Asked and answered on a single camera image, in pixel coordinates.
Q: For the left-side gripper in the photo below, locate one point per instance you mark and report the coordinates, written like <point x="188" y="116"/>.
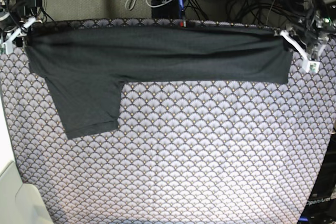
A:
<point x="309" y="37"/>

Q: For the dark grey T-shirt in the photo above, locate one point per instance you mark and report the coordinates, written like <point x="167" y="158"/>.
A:
<point x="86" y="69"/>

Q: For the black OpenArm box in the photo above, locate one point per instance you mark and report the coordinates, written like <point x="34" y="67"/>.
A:
<point x="320" y="207"/>

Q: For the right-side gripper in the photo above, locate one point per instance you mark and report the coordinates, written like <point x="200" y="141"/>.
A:
<point x="8" y="26"/>

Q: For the fan-patterned tablecloth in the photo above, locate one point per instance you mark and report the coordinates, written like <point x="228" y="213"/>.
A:
<point x="184" y="152"/>

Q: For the white plastic bin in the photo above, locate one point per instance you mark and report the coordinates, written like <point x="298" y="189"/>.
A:
<point x="20" y="202"/>

